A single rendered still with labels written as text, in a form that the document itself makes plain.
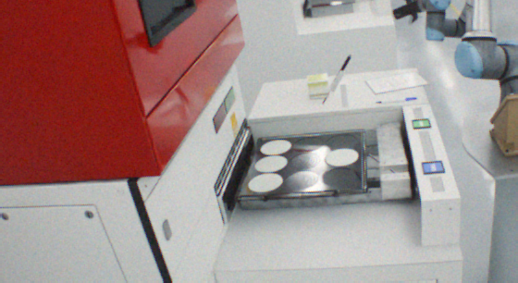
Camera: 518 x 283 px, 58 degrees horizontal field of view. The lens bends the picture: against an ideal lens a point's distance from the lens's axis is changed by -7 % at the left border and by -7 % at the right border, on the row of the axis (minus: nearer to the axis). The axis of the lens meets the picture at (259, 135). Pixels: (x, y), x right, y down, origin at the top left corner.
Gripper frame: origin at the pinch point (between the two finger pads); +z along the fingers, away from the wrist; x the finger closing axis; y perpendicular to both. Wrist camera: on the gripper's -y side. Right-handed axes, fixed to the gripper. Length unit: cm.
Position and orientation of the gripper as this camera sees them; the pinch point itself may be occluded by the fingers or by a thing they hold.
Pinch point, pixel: (401, 8)
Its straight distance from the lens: 226.1
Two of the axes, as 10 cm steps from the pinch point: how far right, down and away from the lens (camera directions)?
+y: 9.2, -4.0, 0.5
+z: -1.2, -1.6, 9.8
